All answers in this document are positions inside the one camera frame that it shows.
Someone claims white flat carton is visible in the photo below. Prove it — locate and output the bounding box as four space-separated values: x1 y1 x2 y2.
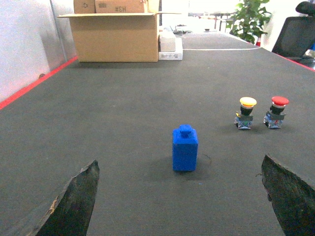
158 38 183 60

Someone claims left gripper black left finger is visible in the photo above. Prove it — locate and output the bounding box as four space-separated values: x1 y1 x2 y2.
35 160 100 236

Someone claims blue plastic block part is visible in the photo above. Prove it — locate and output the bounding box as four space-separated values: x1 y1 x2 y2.
172 124 198 172

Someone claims yellow mushroom push button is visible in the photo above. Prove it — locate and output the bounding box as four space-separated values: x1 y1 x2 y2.
234 97 257 129

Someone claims black office chair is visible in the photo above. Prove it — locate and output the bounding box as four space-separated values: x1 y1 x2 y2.
272 1 315 64

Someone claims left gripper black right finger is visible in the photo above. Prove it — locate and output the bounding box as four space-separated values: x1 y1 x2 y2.
261 155 315 236

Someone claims green potted plant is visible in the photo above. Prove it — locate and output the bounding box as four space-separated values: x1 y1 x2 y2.
227 0 272 44

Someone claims cardboard box marked H3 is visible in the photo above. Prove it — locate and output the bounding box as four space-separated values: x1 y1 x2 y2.
95 0 160 13

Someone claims large open cardboard box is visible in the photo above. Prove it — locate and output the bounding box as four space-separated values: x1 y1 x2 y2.
57 12 182 63

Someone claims red mushroom push button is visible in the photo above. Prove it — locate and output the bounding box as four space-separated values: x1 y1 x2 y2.
263 96 289 129

